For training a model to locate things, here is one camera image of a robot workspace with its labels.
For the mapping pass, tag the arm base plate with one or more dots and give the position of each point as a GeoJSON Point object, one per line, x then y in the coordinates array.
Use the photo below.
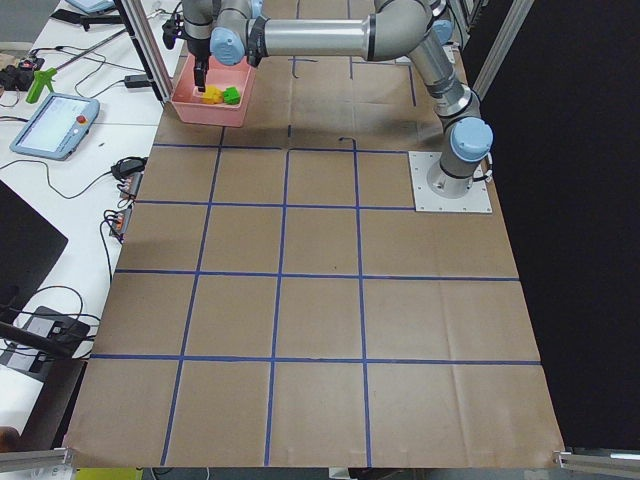
{"type": "Point", "coordinates": [436, 192]}

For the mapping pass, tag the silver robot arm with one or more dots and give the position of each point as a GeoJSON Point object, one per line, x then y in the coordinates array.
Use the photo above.
{"type": "Point", "coordinates": [235, 31]}

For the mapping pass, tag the black power adapter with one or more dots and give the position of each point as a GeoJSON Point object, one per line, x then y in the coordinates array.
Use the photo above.
{"type": "Point", "coordinates": [136, 81]}

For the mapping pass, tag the pink plastic box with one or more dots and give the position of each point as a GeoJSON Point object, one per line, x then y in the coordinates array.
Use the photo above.
{"type": "Point", "coordinates": [186, 99]}

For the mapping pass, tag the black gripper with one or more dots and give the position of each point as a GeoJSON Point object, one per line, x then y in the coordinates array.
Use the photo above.
{"type": "Point", "coordinates": [199, 48]}

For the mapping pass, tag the teach pendant tablet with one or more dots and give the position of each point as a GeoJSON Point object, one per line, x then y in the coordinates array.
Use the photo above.
{"type": "Point", "coordinates": [57, 127]}

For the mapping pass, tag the green handled reacher grabber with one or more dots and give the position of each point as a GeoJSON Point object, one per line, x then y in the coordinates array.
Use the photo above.
{"type": "Point", "coordinates": [44, 78]}

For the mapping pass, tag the yellow toy block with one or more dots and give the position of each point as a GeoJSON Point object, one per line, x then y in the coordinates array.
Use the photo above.
{"type": "Point", "coordinates": [212, 95]}

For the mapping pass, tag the aluminium frame post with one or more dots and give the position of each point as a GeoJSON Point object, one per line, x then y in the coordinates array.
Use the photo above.
{"type": "Point", "coordinates": [137, 25]}

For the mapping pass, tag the black usb hub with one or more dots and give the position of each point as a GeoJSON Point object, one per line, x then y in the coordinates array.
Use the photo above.
{"type": "Point", "coordinates": [128, 166]}

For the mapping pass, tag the black monitor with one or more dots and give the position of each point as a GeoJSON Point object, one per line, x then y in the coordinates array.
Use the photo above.
{"type": "Point", "coordinates": [30, 248]}

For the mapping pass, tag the green toy block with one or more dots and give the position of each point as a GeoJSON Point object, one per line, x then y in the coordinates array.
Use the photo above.
{"type": "Point", "coordinates": [231, 96]}

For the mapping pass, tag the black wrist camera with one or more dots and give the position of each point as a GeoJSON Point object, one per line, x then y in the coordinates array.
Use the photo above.
{"type": "Point", "coordinates": [171, 31]}

